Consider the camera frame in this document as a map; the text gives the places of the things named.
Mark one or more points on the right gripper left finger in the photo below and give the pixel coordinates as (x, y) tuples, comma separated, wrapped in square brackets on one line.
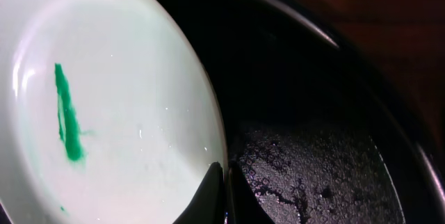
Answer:
[(208, 204)]

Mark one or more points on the mint green plate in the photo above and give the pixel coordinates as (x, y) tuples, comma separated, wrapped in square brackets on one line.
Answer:
[(107, 114)]

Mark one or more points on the round black tray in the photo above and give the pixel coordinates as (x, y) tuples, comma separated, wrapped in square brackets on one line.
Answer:
[(319, 134)]

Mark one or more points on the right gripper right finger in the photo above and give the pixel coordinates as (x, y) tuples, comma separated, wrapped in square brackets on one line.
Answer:
[(242, 205)]

